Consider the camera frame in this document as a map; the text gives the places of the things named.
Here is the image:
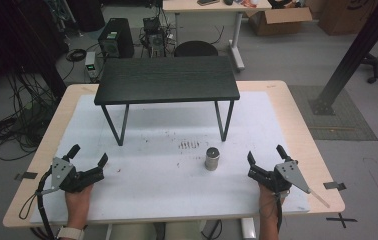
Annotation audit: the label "silver metal can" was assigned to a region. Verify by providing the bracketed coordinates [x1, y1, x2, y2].
[204, 146, 221, 172]

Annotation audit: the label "dark grey floor mat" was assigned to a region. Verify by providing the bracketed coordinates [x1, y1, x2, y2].
[288, 84, 378, 142]

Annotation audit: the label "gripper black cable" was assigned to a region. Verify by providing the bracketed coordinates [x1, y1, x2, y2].
[274, 190, 285, 234]
[18, 168, 57, 240]

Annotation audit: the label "person's beige trousers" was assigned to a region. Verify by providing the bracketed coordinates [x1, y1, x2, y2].
[109, 219, 209, 240]

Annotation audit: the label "large closed cardboard box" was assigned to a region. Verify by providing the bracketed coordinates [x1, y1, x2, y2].
[316, 0, 378, 37]

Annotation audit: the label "black tape cross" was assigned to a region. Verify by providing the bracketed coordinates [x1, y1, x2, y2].
[325, 212, 358, 230]

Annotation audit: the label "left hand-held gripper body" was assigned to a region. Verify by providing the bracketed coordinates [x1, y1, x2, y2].
[36, 156, 107, 197]

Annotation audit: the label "grey power supply unit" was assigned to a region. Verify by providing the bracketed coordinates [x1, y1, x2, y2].
[83, 51, 107, 82]

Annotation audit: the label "black curtain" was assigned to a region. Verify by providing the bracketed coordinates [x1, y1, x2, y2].
[0, 0, 69, 101]

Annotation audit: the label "black round stool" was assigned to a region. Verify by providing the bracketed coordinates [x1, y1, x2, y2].
[173, 40, 219, 58]

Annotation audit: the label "open cardboard box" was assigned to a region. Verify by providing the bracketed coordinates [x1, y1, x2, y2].
[246, 6, 313, 37]

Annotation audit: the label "black metal post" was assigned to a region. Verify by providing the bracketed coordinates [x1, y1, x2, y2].
[308, 0, 378, 117]

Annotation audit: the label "coiled black cable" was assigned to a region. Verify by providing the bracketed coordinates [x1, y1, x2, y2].
[65, 48, 88, 63]

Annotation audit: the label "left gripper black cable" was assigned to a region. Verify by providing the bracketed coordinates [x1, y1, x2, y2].
[18, 168, 57, 240]

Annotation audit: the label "light wooden desk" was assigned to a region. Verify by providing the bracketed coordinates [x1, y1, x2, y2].
[162, 0, 273, 73]

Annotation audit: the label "open small computer case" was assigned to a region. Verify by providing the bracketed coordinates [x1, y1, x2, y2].
[141, 16, 167, 58]

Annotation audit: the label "black computer tower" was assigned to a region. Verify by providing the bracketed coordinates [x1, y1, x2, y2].
[97, 17, 135, 60]

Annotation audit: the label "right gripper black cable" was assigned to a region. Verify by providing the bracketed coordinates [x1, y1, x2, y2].
[274, 190, 285, 234]

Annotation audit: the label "white table leg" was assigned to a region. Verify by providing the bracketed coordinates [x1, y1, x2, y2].
[241, 217, 257, 240]

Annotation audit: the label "small black table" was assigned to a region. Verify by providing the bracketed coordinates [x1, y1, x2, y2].
[93, 55, 241, 147]

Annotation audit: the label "person's right hand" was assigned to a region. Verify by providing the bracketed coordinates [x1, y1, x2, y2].
[258, 182, 287, 222]

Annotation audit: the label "person's left hand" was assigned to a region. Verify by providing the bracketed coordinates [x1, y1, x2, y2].
[64, 183, 95, 231]

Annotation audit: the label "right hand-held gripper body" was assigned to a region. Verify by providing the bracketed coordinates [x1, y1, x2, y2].
[247, 160, 331, 209]

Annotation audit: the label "bundle of black cables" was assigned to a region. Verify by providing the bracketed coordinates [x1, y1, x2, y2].
[0, 69, 65, 162]

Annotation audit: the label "white table mat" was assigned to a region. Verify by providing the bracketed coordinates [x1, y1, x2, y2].
[29, 91, 312, 225]

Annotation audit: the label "black tape strip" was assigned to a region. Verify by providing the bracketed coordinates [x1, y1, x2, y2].
[322, 181, 347, 192]
[13, 171, 39, 182]

